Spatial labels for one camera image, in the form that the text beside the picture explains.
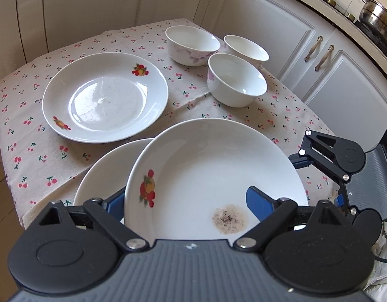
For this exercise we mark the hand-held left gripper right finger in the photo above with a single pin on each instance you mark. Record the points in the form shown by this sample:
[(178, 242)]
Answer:
[(259, 204)]

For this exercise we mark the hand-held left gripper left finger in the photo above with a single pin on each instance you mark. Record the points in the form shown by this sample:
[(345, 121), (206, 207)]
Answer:
[(116, 206)]

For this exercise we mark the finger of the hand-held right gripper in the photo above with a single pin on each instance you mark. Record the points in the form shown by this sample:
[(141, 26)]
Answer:
[(340, 199), (301, 163)]

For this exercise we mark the white plate with brown stain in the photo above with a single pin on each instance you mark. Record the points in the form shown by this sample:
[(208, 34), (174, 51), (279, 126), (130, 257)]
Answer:
[(196, 170)]

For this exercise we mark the white floral bowl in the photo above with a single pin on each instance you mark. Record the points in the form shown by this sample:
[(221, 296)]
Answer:
[(191, 39), (235, 81), (245, 50)]

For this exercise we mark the cherry-print tablecloth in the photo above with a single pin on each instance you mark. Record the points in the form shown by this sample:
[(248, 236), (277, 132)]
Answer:
[(39, 163)]

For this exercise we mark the person's white clothing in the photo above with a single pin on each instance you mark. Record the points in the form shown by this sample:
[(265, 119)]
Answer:
[(386, 276)]

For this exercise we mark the white fruit-print plate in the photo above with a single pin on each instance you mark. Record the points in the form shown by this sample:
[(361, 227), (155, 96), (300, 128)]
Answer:
[(105, 100)]

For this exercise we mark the black gas stove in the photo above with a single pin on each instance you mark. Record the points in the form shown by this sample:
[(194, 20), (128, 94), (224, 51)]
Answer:
[(386, 42)]

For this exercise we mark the cream cabinet under stove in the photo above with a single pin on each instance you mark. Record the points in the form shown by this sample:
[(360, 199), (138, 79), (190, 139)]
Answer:
[(259, 15)]

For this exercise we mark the stainless steel pot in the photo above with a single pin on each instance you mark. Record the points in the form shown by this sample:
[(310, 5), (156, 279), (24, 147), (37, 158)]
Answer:
[(375, 17)]

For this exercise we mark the beige stove countertop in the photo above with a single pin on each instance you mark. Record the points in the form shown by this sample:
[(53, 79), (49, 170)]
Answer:
[(309, 4)]

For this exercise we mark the cream tall cabinet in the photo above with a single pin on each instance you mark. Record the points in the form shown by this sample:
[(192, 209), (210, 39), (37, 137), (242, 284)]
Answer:
[(70, 6)]

